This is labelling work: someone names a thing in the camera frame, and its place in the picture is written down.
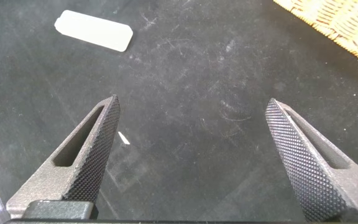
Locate clear plastic toothbrush case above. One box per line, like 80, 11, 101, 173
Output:
53, 9, 134, 53

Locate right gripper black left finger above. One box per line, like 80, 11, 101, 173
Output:
6, 94, 122, 219

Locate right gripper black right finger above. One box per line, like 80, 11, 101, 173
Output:
264, 97, 358, 223

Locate wicker basket brown handles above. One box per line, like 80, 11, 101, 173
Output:
272, 0, 358, 71

